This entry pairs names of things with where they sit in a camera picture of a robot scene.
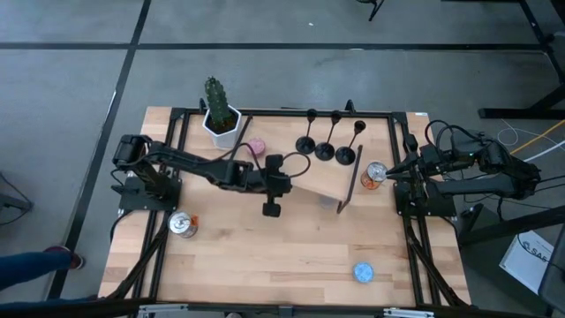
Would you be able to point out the black metal candlestick holder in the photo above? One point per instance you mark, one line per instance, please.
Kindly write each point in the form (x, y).
(345, 156)
(324, 152)
(305, 146)

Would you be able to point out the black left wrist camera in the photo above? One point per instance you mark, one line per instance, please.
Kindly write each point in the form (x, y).
(271, 208)

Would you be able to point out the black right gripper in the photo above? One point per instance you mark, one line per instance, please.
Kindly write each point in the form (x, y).
(430, 161)

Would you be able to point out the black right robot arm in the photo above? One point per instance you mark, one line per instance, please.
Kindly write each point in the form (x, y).
(485, 176)

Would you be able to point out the black overhead crossbar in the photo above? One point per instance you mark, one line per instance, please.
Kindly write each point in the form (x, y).
(282, 311)

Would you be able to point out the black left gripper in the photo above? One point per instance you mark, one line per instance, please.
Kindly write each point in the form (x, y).
(273, 181)

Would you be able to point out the person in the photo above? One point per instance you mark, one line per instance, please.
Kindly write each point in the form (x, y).
(26, 267)

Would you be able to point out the black aluminium table frame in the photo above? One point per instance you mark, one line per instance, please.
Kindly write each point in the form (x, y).
(375, 114)

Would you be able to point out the green cactus in white pot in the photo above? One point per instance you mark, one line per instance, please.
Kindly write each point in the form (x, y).
(227, 137)

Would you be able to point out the grey chair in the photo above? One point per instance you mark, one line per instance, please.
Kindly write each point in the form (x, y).
(554, 274)

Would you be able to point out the black floor stand beam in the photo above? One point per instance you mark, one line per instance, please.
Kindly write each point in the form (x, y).
(507, 227)

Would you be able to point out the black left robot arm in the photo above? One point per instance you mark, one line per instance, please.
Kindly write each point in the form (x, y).
(194, 163)

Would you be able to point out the pink glitter candle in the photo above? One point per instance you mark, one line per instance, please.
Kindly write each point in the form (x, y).
(256, 146)

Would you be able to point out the black chair leg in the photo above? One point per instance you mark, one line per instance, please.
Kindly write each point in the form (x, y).
(375, 9)

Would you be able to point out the tin can orange label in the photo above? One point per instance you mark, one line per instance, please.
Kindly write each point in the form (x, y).
(374, 175)
(182, 224)

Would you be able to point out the white printed cardboard box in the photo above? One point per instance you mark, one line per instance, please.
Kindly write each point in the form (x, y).
(525, 265)

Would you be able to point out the blue glitter candle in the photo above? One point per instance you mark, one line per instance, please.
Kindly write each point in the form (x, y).
(363, 272)

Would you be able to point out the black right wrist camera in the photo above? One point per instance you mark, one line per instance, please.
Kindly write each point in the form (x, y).
(410, 142)

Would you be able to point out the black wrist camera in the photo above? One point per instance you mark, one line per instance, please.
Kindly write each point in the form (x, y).
(271, 208)
(410, 142)

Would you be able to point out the wooden shelf riser black legs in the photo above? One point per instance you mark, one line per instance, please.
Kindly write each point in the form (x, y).
(318, 176)

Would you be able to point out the black desk leg frame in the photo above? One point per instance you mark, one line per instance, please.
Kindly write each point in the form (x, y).
(521, 113)

